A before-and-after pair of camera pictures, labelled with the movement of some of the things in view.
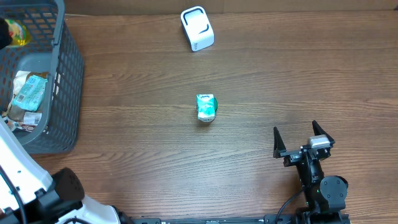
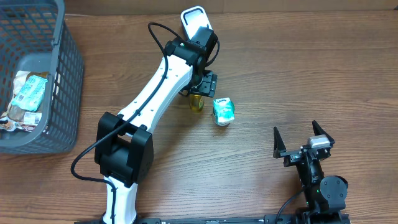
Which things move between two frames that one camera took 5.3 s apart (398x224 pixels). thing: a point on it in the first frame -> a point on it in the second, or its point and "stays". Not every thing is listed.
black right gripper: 301,152 stays
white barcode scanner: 198,28 stays
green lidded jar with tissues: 206,107 -> 223,111
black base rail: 312,218 stays
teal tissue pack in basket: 30,96 stays
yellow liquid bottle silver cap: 19,35 -> 196,102
